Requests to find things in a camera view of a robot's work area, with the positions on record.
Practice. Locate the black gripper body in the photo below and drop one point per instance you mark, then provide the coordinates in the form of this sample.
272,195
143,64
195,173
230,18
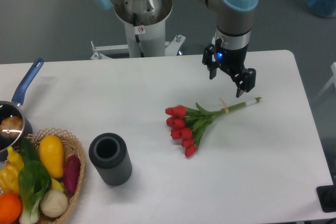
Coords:
230,61

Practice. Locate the yellow squash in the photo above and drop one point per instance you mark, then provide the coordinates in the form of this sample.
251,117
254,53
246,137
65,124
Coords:
51,154

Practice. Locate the blue handled saucepan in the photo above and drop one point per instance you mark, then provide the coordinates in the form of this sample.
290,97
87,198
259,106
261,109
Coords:
14,108

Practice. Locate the dark grey ribbed vase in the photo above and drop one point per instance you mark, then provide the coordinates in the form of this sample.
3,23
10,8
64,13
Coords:
108,153

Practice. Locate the green bok choy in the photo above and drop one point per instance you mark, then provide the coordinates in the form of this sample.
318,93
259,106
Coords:
34,181

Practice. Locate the brown bun in pan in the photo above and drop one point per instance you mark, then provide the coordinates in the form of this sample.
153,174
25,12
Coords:
12,124

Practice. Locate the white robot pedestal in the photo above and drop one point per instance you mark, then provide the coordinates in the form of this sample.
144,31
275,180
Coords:
145,29

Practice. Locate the yellow bell pepper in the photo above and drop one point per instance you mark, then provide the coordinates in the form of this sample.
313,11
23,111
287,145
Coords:
9,179

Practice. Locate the purple sweet potato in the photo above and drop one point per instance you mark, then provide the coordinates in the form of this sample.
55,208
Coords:
71,173

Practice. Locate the red tulip bouquet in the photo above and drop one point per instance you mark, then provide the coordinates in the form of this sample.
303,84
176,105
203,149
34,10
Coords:
188,125

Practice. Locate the beige garlic bulb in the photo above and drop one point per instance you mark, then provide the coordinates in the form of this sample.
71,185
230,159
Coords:
54,203

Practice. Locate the white chair part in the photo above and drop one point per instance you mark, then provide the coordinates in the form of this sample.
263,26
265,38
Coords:
329,83

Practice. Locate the green cucumber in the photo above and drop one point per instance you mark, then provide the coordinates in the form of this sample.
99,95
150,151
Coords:
27,151

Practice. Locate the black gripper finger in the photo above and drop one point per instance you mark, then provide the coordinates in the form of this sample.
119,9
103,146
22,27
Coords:
245,80
209,62

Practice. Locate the orange fruit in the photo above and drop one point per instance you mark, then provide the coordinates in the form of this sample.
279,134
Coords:
11,207

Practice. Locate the woven wicker basket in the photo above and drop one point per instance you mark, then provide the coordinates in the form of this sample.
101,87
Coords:
72,146

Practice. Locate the black device at table edge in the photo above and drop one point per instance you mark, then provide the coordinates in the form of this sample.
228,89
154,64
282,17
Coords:
326,195

